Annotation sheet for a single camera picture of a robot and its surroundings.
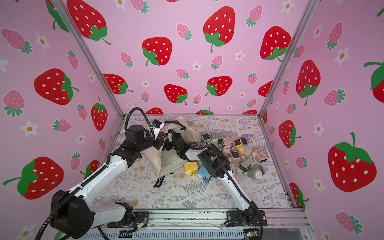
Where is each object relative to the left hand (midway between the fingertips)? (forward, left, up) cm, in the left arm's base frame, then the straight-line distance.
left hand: (167, 133), depth 80 cm
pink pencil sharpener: (+7, -37, -19) cm, 42 cm away
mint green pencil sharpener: (+10, -22, -17) cm, 29 cm away
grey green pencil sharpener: (+10, -30, -19) cm, 37 cm away
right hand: (+7, +9, -18) cm, 21 cm away
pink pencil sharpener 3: (-2, -56, -19) cm, 59 cm away
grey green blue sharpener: (-14, -50, -18) cm, 55 cm away
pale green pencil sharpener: (-8, -46, -19) cm, 50 cm away
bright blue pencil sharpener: (-15, -21, -19) cm, 32 cm away
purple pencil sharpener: (+9, -50, -17) cm, 53 cm away
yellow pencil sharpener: (+5, -43, -17) cm, 47 cm away
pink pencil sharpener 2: (-6, -39, -16) cm, 43 cm away
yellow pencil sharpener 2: (-11, -13, -21) cm, 26 cm away
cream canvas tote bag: (-6, +3, -22) cm, 23 cm away
